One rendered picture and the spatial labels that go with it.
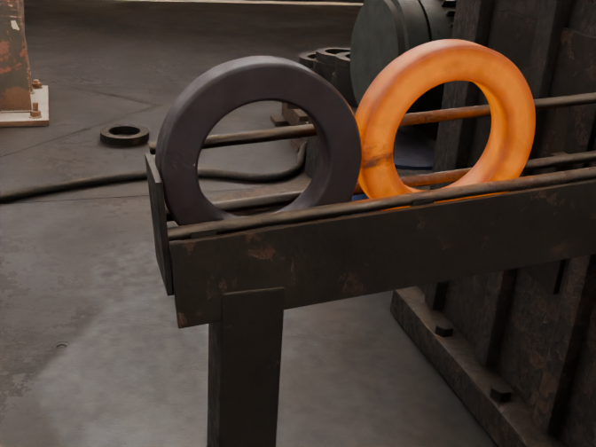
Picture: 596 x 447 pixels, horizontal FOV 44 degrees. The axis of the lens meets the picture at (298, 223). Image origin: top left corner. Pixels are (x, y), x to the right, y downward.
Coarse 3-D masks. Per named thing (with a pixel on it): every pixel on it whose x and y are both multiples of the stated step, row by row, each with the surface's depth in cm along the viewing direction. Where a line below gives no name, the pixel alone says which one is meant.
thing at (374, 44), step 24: (384, 0) 196; (408, 0) 194; (432, 0) 199; (456, 0) 197; (360, 24) 213; (384, 24) 197; (408, 24) 190; (432, 24) 193; (360, 48) 214; (384, 48) 198; (408, 48) 189; (360, 72) 215; (360, 96) 217; (432, 96) 198; (312, 144) 247; (432, 144) 209; (312, 168) 249
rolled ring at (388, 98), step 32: (416, 64) 65; (448, 64) 66; (480, 64) 67; (512, 64) 68; (384, 96) 65; (416, 96) 66; (512, 96) 69; (384, 128) 67; (512, 128) 71; (384, 160) 68; (480, 160) 75; (512, 160) 72; (384, 192) 69
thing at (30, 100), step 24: (0, 0) 279; (0, 24) 282; (24, 24) 311; (0, 48) 286; (24, 48) 288; (0, 72) 290; (24, 72) 292; (0, 96) 293; (24, 96) 296; (48, 96) 324; (0, 120) 286; (24, 120) 288; (48, 120) 291
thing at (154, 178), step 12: (156, 168) 63; (156, 180) 60; (156, 192) 60; (156, 204) 61; (156, 216) 63; (156, 228) 65; (156, 240) 67; (168, 240) 62; (156, 252) 69; (168, 252) 62; (168, 264) 63; (168, 276) 63; (168, 288) 64
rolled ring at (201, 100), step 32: (224, 64) 62; (256, 64) 60; (288, 64) 61; (192, 96) 60; (224, 96) 60; (256, 96) 61; (288, 96) 62; (320, 96) 63; (192, 128) 61; (320, 128) 65; (352, 128) 65; (160, 160) 61; (192, 160) 62; (320, 160) 68; (352, 160) 67; (192, 192) 63; (320, 192) 67; (352, 192) 68
